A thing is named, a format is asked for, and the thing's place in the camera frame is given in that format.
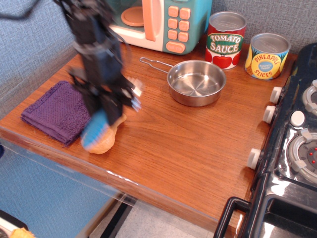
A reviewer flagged blue handled metal fork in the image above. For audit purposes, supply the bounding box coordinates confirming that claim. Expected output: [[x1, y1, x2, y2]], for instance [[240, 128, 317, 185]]
[[74, 75, 142, 154]]

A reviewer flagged tomato sauce can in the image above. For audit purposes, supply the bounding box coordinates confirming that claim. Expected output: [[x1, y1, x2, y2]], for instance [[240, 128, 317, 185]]
[[205, 11, 247, 69]]

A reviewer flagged orange toy chicken drumstick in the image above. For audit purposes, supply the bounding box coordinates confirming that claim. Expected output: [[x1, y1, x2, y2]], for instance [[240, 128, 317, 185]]
[[81, 112, 127, 154]]

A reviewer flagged teal toy microwave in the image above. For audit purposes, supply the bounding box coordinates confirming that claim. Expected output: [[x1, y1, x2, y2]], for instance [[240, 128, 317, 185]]
[[107, 0, 212, 55]]

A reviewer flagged purple folded towel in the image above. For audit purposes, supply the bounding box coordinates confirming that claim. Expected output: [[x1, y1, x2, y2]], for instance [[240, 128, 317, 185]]
[[21, 81, 90, 146]]

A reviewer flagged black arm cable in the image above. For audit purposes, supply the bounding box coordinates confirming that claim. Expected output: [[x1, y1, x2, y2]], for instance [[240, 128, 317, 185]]
[[0, 0, 45, 22]]

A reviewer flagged black toy stove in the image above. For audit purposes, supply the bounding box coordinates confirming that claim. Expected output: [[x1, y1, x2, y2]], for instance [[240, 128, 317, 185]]
[[214, 43, 317, 238]]

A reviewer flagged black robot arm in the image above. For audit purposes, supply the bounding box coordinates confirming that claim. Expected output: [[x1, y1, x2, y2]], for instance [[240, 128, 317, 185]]
[[57, 0, 142, 125]]

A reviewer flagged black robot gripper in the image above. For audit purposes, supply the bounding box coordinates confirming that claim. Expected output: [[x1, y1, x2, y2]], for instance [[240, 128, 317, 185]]
[[68, 37, 143, 126]]

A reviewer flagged orange plush toy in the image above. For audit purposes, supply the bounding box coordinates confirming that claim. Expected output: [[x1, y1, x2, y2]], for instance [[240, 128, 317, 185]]
[[10, 228, 35, 238]]

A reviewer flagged pineapple slices can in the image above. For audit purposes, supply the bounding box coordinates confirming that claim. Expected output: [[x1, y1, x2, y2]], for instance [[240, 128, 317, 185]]
[[245, 33, 291, 80]]

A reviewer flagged small steel pan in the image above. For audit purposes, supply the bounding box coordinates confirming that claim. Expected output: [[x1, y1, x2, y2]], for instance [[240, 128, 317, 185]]
[[139, 57, 226, 107]]

